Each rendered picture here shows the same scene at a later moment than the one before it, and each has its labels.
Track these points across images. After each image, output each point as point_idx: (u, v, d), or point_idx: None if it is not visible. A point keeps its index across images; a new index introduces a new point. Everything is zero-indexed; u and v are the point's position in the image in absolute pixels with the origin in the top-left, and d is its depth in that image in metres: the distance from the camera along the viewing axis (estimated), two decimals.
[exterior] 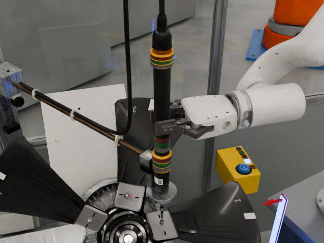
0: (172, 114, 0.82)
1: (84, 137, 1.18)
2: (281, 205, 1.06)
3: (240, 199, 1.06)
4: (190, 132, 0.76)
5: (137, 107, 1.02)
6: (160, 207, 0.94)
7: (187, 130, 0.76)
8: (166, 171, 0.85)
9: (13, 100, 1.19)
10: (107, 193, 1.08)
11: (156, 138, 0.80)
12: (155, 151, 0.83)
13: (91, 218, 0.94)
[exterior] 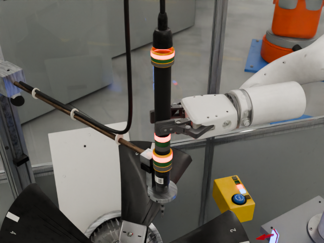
0: (172, 114, 0.82)
1: (89, 173, 1.26)
2: (273, 239, 1.15)
3: (235, 229, 1.13)
4: (190, 132, 0.76)
5: None
6: (160, 205, 0.94)
7: (187, 130, 0.76)
8: (166, 170, 0.84)
9: (13, 99, 1.19)
10: (112, 228, 1.16)
11: (157, 137, 0.80)
12: (156, 150, 0.82)
13: None
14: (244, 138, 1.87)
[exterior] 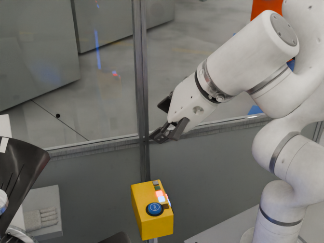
0: None
1: None
2: None
3: None
4: (169, 138, 0.71)
5: None
6: None
7: (168, 137, 0.72)
8: None
9: None
10: None
11: None
12: None
13: None
14: (185, 135, 1.62)
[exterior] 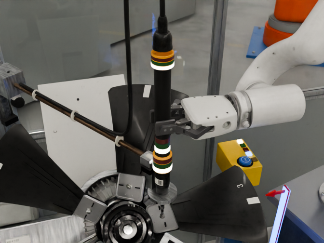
0: (172, 114, 0.82)
1: (83, 128, 1.16)
2: (283, 196, 1.05)
3: None
4: (190, 132, 0.76)
5: (243, 187, 1.02)
6: None
7: (187, 130, 0.76)
8: (166, 172, 0.85)
9: (13, 100, 1.19)
10: (106, 184, 1.06)
11: (157, 139, 0.80)
12: (156, 152, 0.83)
13: (131, 186, 0.95)
14: None
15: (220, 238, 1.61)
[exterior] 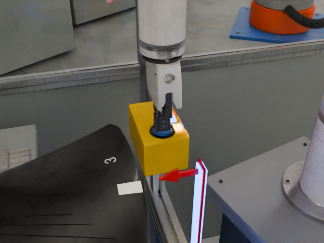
0: None
1: None
2: (197, 182, 0.56)
3: None
4: (166, 116, 0.74)
5: (115, 164, 0.53)
6: None
7: (164, 115, 0.75)
8: None
9: None
10: None
11: None
12: None
13: None
14: (198, 66, 1.28)
15: None
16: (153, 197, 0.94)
